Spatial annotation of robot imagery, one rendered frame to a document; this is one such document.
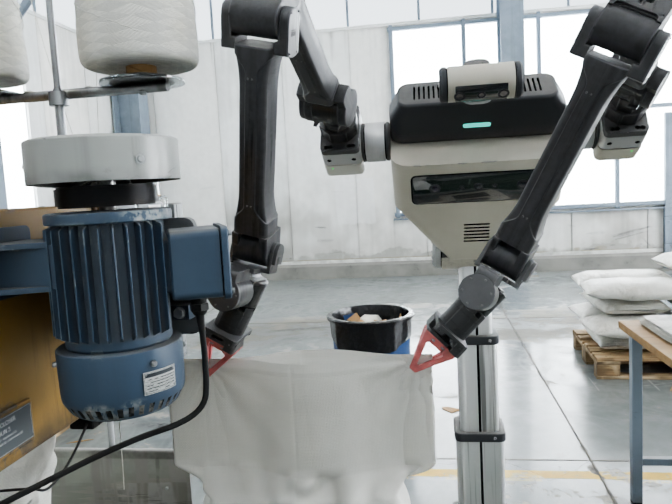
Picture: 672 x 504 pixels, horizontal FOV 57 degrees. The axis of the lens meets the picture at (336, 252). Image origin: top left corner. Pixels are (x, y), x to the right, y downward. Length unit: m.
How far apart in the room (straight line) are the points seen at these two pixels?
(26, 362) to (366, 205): 8.34
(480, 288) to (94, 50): 0.65
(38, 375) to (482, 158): 0.95
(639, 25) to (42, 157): 0.76
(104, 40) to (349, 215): 8.32
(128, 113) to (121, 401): 9.18
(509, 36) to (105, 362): 8.33
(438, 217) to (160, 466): 0.89
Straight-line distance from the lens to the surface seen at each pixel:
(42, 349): 0.93
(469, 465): 1.74
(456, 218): 1.48
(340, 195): 9.13
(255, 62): 0.96
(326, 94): 1.22
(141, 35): 0.89
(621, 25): 0.95
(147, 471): 1.66
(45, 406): 0.95
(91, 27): 0.92
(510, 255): 1.06
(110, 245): 0.75
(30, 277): 0.81
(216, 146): 9.59
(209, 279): 0.78
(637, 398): 2.80
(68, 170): 0.74
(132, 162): 0.73
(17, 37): 1.08
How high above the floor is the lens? 1.34
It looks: 6 degrees down
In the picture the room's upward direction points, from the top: 3 degrees counter-clockwise
